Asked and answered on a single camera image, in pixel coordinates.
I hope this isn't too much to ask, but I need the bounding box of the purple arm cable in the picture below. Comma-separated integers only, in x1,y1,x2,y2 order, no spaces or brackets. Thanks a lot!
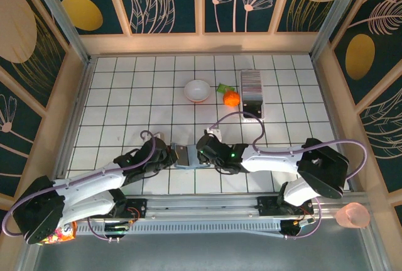
2,130,157,241
209,112,367,241

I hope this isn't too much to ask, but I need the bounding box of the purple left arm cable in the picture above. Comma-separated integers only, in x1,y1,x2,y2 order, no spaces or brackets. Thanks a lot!
2,130,157,241

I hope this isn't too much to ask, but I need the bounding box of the colourful candy bag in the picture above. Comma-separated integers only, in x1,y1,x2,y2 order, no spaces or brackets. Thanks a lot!
40,222,78,245

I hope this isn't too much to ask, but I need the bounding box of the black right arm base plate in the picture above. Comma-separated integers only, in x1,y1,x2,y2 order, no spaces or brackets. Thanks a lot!
257,195,315,218

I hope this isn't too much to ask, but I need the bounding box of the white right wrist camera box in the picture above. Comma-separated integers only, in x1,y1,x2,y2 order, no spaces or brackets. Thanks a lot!
205,128,223,141

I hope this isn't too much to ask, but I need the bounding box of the small black electronics board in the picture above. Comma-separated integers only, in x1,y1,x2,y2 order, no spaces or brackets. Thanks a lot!
104,222,131,234
280,219,317,236

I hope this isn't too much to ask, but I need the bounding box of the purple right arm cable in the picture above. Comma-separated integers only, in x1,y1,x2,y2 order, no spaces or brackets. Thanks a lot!
209,112,367,241

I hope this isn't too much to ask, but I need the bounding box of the aluminium mounting rail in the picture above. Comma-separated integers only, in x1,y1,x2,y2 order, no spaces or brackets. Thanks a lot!
33,191,370,221

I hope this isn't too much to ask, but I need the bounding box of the white bowl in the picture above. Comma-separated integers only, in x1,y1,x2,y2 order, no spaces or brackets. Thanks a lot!
183,79,211,104

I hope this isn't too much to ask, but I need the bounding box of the aluminium frame post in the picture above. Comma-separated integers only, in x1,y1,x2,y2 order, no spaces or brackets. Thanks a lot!
24,0,92,64
310,0,368,58

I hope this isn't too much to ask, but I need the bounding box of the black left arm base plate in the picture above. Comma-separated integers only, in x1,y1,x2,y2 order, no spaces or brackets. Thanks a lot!
90,197,148,219

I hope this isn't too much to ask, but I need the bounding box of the striped grey credit card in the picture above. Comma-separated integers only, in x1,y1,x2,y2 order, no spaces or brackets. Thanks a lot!
174,145,189,162

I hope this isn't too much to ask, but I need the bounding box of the grey slotted cable duct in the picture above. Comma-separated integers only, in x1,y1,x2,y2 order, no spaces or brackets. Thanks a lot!
75,219,283,238

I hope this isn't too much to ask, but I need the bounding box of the orange toy carrot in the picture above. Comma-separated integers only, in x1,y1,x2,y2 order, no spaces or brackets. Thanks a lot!
222,91,241,108

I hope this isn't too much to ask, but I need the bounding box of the teal card holder wallet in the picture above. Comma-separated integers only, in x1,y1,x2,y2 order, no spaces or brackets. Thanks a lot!
171,144,214,170

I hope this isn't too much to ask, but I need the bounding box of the pink plastic cup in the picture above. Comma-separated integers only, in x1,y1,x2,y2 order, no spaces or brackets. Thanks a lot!
334,202,371,230

